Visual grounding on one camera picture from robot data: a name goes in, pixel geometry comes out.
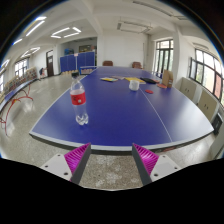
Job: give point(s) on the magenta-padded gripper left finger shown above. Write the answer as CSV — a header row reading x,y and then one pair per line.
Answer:
x,y
56,165

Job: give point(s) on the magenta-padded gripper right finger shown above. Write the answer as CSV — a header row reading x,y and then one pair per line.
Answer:
x,y
165,165

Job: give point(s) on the clear red-labelled drink bottle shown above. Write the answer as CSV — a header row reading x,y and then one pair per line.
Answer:
x,y
78,98

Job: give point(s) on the black bin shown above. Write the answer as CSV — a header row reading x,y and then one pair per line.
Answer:
x,y
217,124

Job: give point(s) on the white two-door cabinet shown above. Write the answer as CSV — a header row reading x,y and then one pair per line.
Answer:
x,y
187,88
206,105

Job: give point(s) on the flat round red coaster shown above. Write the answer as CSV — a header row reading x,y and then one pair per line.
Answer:
x,y
149,91

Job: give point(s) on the blue red-legged table tennis table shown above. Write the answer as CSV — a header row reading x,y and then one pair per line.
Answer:
x,y
13,96

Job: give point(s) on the white mug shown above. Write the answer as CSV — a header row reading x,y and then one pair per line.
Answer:
x,y
134,85

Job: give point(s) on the brown cardboard box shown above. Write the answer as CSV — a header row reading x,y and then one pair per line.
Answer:
x,y
167,79

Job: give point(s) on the black pouch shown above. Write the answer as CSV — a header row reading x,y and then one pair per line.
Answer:
x,y
148,80

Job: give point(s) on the person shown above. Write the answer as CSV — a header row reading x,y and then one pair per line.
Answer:
x,y
42,72

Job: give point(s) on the wooden shelf unit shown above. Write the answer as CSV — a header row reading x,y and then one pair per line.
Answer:
x,y
20,78

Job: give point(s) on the grey book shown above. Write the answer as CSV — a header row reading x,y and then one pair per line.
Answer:
x,y
118,77

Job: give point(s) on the small yellow and blue book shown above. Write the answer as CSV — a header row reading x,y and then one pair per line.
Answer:
x,y
108,79

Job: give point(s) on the black-framed large window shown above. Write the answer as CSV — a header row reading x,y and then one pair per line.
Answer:
x,y
208,75

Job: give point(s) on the dark brown door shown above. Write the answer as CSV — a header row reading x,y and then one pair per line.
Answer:
x,y
50,63

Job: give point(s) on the small black-framed window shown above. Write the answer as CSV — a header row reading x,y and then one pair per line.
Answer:
x,y
21,67

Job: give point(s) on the blue folded partition panels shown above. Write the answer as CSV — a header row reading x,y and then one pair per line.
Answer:
x,y
71,62

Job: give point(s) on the brown armchair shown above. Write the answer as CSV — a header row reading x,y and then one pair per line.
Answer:
x,y
107,63
137,65

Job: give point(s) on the black-framed glass doors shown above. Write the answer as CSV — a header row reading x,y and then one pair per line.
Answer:
x,y
164,56

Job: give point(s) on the ceiling lights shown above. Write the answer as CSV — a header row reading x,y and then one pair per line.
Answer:
x,y
61,31

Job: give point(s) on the ceiling air conditioner unit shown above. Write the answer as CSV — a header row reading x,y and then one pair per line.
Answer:
x,y
135,26

